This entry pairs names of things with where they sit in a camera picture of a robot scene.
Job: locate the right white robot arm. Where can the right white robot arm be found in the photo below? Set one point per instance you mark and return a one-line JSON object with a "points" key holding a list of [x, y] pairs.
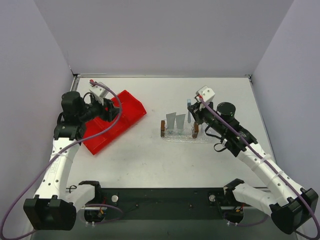
{"points": [[287, 203]]}

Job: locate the clear tray brown handles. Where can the clear tray brown handles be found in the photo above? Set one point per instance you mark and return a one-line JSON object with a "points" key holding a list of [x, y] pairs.
{"points": [[191, 133]]}

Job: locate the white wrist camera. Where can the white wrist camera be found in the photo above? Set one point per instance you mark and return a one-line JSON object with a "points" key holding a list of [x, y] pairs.
{"points": [[99, 91], [206, 94]]}

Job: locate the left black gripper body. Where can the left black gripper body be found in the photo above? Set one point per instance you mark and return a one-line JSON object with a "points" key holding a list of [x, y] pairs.
{"points": [[110, 111]]}

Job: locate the toothpaste tube black cap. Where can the toothpaste tube black cap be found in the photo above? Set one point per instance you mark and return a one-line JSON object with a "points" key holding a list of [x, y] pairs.
{"points": [[170, 119]]}

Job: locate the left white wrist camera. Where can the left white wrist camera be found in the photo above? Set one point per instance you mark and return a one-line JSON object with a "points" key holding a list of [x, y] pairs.
{"points": [[99, 91]]}

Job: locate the grey toothbrush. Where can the grey toothbrush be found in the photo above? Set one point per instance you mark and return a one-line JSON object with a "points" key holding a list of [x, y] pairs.
{"points": [[189, 119]]}

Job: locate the toothpaste tube green cap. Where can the toothpaste tube green cap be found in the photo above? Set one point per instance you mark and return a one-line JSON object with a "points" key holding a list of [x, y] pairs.
{"points": [[180, 120]]}

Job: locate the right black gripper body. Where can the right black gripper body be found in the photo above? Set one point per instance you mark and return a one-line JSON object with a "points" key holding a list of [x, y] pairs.
{"points": [[196, 111]]}

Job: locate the aluminium front rail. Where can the aluminium front rail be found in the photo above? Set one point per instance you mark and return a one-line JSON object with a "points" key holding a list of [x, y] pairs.
{"points": [[135, 197]]}

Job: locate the clear plastic cup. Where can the clear plastic cup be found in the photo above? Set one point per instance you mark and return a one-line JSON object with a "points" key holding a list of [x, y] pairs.
{"points": [[205, 130]]}

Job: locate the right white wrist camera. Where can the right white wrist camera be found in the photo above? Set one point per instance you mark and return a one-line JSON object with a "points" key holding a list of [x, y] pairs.
{"points": [[206, 94]]}

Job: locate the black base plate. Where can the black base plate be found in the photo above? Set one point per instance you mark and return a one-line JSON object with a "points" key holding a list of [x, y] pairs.
{"points": [[163, 204]]}

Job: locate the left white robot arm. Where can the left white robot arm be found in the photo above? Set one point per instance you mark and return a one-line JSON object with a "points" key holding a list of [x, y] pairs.
{"points": [[51, 208]]}

